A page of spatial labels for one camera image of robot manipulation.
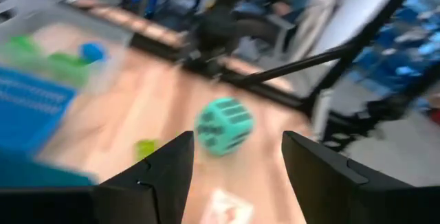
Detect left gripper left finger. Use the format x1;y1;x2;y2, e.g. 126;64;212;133
0;131;195;224

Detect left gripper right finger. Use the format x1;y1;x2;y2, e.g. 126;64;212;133
281;130;440;224

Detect white red playing card box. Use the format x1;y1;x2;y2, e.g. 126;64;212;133
201;188;254;224

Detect teal foam die black dots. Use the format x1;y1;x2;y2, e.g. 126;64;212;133
194;96;255;158

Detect dark green building block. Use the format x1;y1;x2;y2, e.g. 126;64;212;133
47;52;92;88

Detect blue building block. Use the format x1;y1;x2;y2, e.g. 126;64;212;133
78;41;108;64

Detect bright green building block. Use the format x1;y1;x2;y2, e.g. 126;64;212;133
1;34;39;72

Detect lime green building block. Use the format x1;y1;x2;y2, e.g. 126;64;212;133
134;139;159;161

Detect dark teal plastic tray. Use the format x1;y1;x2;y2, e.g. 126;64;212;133
0;148;96;188

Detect blue plastic basket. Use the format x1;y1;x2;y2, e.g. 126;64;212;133
0;66;78;156

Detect blue storage shelving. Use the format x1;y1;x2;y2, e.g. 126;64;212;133
343;0;440;122

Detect clear plastic container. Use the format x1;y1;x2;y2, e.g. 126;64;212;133
0;0;133;91

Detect white building column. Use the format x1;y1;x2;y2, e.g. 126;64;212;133
291;0;412;98

